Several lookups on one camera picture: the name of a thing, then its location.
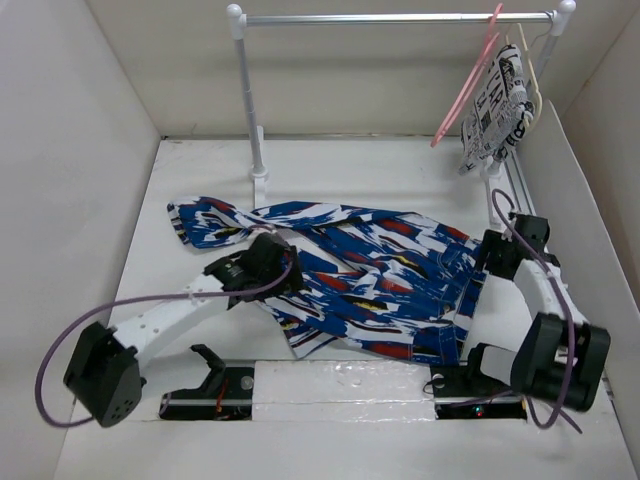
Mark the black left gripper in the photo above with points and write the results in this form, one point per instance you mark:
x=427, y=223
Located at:
x=291, y=284

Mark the white metal clothes rack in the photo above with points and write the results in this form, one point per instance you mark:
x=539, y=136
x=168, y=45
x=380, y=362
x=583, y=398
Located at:
x=239, y=22

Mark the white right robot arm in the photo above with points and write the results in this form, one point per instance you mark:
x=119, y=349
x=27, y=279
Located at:
x=562, y=356

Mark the pink plastic hanger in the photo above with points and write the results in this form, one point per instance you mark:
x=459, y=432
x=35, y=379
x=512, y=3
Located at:
x=490, y=40

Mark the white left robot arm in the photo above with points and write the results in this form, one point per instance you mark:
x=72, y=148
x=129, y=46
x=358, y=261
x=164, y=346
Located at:
x=113, y=369

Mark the cream plastic hanger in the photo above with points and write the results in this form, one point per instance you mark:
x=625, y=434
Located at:
x=533, y=88

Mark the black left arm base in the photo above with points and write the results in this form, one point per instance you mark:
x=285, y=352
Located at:
x=224, y=394

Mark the white foam front board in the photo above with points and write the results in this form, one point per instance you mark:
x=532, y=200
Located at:
x=361, y=391

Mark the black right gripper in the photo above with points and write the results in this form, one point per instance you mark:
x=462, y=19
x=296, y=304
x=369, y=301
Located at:
x=491, y=240

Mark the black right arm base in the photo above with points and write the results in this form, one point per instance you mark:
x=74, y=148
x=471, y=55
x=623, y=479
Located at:
x=465, y=392

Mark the blue white red patterned trousers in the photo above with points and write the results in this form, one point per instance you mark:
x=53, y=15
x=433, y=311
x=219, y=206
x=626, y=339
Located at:
x=397, y=284

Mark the black white printed garment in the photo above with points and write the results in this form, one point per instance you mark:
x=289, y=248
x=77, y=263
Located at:
x=499, y=114

